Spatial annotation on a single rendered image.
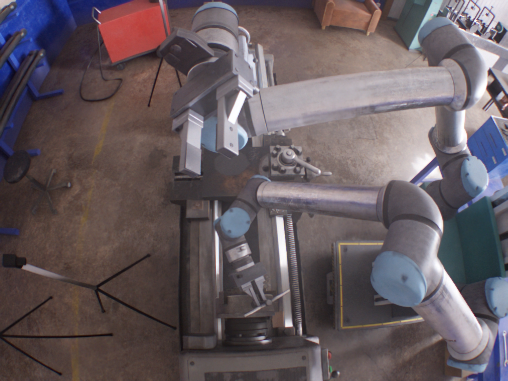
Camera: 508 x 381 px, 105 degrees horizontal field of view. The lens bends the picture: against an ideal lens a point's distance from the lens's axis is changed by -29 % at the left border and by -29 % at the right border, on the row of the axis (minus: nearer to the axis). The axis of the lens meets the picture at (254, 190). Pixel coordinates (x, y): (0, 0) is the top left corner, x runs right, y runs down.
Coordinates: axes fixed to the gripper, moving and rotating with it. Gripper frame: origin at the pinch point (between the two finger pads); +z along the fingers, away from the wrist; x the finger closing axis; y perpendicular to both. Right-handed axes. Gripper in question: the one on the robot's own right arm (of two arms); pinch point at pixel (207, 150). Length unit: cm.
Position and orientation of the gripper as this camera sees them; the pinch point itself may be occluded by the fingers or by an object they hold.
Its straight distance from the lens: 35.6
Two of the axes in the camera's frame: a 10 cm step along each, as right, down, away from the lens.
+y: 6.2, 3.0, 7.2
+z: 0.6, 9.0, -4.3
